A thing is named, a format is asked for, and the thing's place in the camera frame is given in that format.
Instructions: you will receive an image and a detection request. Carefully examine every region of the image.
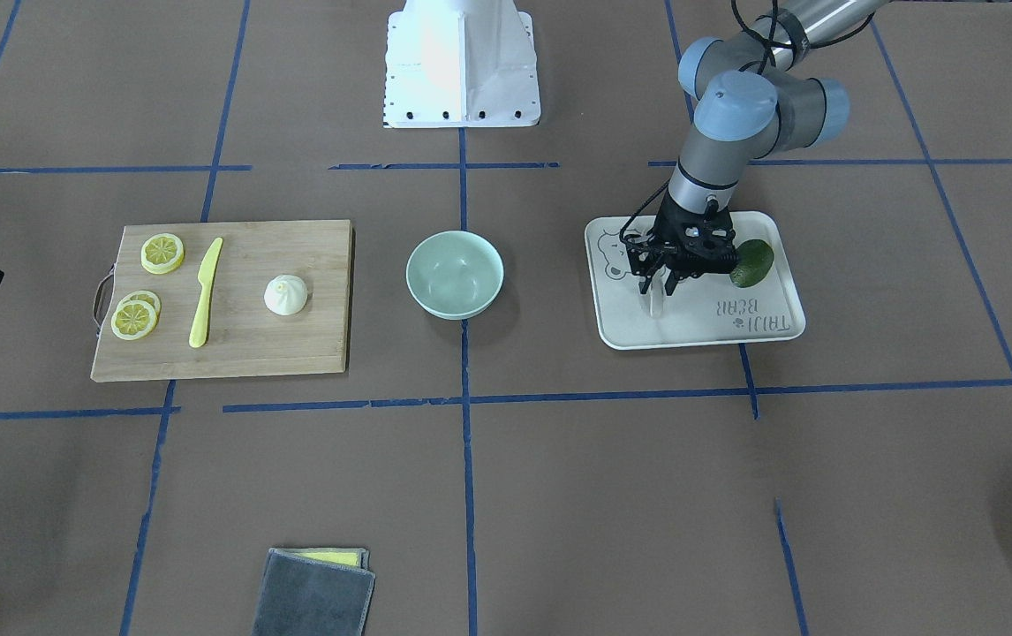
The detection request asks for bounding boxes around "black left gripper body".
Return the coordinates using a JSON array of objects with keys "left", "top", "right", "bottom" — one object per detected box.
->
[{"left": 626, "top": 196, "right": 737, "bottom": 279}]

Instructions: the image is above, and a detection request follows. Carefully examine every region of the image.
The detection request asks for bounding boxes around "white ceramic spoon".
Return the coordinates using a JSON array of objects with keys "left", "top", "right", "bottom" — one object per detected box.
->
[{"left": 642, "top": 270, "right": 667, "bottom": 321}]

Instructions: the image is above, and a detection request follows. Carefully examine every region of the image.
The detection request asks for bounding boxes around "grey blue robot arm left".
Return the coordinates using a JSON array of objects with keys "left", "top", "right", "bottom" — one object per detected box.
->
[{"left": 620, "top": 1, "right": 881, "bottom": 295}]

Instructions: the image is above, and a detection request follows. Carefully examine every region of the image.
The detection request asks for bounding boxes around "light green bowl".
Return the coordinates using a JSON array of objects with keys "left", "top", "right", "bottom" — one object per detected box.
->
[{"left": 405, "top": 231, "right": 505, "bottom": 321}]

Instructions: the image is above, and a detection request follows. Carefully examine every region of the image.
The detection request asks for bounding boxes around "white bear tray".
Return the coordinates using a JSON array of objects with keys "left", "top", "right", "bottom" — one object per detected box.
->
[{"left": 585, "top": 212, "right": 806, "bottom": 350}]

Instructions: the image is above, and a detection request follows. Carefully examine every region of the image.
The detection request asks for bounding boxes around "green avocado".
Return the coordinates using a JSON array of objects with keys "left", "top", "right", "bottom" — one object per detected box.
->
[{"left": 729, "top": 238, "right": 775, "bottom": 289}]

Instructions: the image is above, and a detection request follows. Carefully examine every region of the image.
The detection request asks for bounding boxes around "lemon slice front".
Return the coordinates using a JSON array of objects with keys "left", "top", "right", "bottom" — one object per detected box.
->
[{"left": 110, "top": 300, "right": 158, "bottom": 341}]

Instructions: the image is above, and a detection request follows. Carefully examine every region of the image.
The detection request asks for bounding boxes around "lemon slice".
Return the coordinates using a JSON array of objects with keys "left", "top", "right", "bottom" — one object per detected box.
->
[
  {"left": 110, "top": 300, "right": 158, "bottom": 341},
  {"left": 116, "top": 290, "right": 162, "bottom": 315},
  {"left": 140, "top": 232, "right": 185, "bottom": 275}
]

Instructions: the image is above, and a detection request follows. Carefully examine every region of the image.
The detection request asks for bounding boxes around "lemon slice behind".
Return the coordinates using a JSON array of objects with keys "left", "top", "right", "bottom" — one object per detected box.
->
[{"left": 116, "top": 290, "right": 162, "bottom": 315}]

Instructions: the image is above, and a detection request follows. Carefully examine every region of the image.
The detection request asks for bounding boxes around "lemon slice top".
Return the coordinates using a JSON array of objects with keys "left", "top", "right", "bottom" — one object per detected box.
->
[{"left": 140, "top": 232, "right": 185, "bottom": 275}]

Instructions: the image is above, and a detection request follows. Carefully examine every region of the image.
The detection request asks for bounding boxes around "yellow plastic knife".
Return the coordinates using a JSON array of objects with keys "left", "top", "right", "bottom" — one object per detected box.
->
[{"left": 188, "top": 237, "right": 223, "bottom": 349}]

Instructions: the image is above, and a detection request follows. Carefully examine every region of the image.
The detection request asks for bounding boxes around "bamboo cutting board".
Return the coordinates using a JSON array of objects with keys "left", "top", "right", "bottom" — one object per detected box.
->
[{"left": 91, "top": 220, "right": 354, "bottom": 382}]

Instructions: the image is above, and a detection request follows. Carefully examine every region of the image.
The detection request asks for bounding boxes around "yellow sponge cloth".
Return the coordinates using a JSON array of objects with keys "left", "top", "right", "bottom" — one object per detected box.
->
[{"left": 291, "top": 547, "right": 369, "bottom": 569}]

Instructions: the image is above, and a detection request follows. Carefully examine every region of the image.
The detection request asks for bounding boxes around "grey folded cloth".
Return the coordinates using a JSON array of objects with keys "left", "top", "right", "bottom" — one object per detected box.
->
[{"left": 251, "top": 547, "right": 375, "bottom": 635}]

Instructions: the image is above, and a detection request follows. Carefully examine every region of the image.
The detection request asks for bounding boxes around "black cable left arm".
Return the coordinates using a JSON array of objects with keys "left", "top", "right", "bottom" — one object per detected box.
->
[{"left": 619, "top": 0, "right": 874, "bottom": 250}]

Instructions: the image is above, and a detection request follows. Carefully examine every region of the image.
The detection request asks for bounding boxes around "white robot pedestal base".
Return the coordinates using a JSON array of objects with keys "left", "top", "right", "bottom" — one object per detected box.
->
[{"left": 382, "top": 1, "right": 542, "bottom": 129}]

